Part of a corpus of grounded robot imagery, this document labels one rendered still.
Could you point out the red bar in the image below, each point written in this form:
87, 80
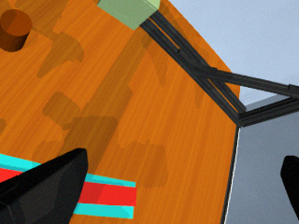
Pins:
94, 193

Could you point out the brown cylinder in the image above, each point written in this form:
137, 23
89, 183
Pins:
15, 26

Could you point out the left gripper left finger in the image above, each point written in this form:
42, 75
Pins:
46, 194

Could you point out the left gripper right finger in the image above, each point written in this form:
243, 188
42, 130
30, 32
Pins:
290, 177

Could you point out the teal rectangle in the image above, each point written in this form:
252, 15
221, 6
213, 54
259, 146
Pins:
21, 165

